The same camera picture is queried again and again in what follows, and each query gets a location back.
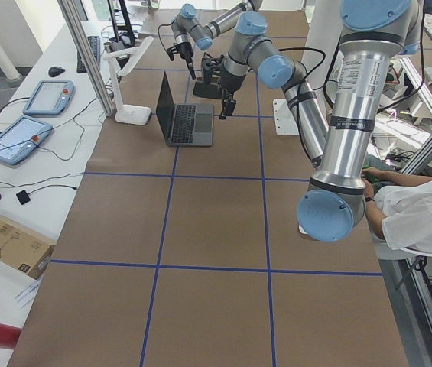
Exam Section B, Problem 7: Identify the grey laptop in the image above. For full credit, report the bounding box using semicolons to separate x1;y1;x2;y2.
156;73;214;147

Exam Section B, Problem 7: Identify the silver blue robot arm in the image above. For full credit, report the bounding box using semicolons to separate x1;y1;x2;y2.
219;1;423;242
166;0;262;80

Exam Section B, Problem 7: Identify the white desk lamp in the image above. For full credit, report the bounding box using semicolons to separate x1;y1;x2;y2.
102;36;154;125

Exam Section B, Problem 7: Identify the white computer mouse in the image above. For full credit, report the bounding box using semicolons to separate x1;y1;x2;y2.
298;224;307;235

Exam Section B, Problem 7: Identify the blue teach pendant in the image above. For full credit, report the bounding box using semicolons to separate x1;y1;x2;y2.
0;115;53;165
22;80;75;117

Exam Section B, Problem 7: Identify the black mouse pad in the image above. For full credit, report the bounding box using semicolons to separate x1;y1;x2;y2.
193;77;222;99

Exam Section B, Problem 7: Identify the small black square puck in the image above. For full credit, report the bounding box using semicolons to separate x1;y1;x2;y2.
16;190;31;205

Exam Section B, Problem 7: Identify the black keyboard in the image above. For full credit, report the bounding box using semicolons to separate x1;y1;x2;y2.
76;35;102;74

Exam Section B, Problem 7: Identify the far blue teach pendant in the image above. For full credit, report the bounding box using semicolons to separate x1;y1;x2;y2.
22;80;75;117

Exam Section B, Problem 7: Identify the black computer mouse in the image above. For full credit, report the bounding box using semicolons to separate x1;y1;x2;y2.
48;67;65;77

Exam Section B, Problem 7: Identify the person in white shirt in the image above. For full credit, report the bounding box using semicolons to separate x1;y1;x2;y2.
362;167;432;260

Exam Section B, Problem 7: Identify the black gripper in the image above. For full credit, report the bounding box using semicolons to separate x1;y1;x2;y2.
218;67;246;119
177;41;196;80

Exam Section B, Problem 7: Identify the aluminium frame post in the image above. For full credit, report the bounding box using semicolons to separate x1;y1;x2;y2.
57;0;114;117

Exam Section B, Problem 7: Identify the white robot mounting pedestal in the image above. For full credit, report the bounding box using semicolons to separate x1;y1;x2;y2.
271;0;345;137

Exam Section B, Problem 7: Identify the brown cardboard box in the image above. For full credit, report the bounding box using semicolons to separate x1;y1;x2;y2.
0;215;56;279

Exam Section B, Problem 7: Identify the near blue teach pendant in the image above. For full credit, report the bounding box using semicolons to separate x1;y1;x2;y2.
0;115;53;165

